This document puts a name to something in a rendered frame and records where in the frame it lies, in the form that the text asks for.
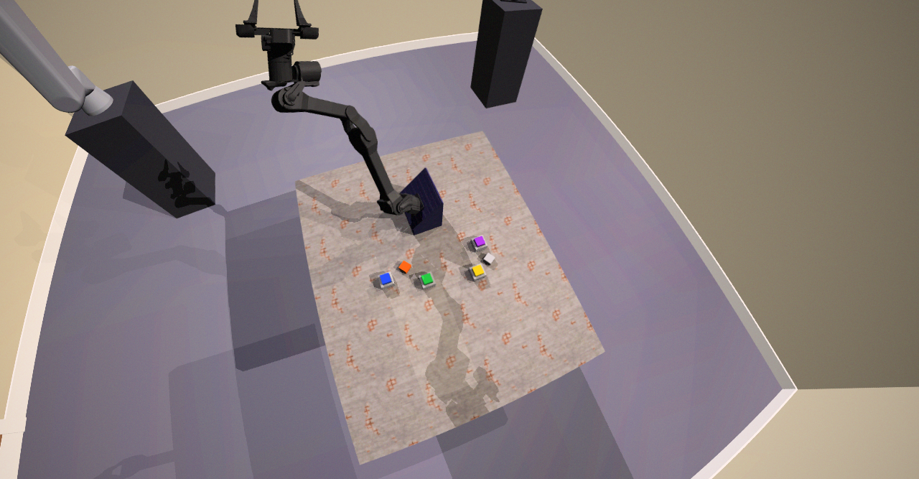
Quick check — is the green button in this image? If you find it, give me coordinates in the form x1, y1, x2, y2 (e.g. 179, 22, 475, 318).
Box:
419, 271, 436, 289

